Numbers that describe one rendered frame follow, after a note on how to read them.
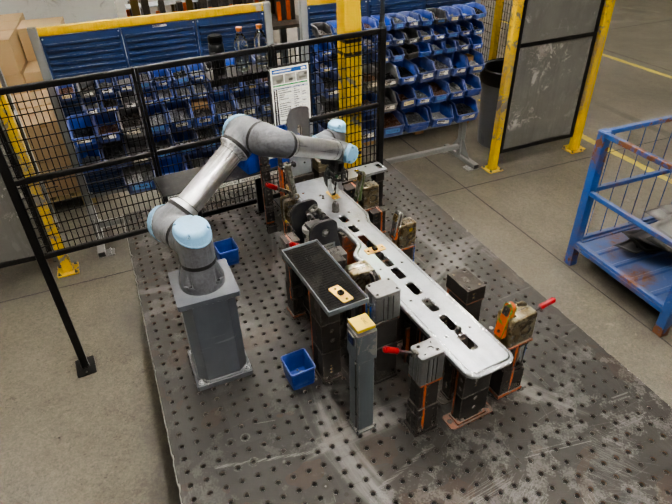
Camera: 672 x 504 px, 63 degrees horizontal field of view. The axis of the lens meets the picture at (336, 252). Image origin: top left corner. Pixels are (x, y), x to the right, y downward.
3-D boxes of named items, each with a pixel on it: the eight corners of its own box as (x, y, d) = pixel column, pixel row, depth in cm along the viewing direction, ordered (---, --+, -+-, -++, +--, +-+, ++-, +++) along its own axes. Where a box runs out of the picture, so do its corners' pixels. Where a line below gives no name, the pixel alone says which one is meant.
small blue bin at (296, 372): (317, 383, 201) (316, 366, 196) (293, 393, 197) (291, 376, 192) (305, 364, 209) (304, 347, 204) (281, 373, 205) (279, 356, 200)
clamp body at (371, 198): (383, 247, 270) (385, 185, 250) (362, 254, 266) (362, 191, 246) (373, 238, 277) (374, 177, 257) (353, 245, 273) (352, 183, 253)
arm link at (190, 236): (193, 273, 174) (185, 238, 166) (169, 257, 182) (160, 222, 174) (223, 256, 181) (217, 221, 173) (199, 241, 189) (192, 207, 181)
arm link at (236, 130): (160, 240, 175) (263, 114, 187) (135, 224, 183) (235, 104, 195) (182, 258, 184) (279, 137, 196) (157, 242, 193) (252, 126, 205)
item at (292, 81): (313, 119, 290) (310, 60, 272) (273, 128, 282) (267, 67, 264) (311, 118, 291) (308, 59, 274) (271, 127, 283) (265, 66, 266)
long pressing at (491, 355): (525, 357, 170) (526, 354, 169) (466, 384, 162) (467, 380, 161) (326, 176, 271) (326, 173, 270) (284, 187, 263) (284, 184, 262)
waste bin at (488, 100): (536, 146, 521) (552, 69, 479) (492, 157, 506) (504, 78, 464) (503, 128, 559) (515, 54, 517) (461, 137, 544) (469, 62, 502)
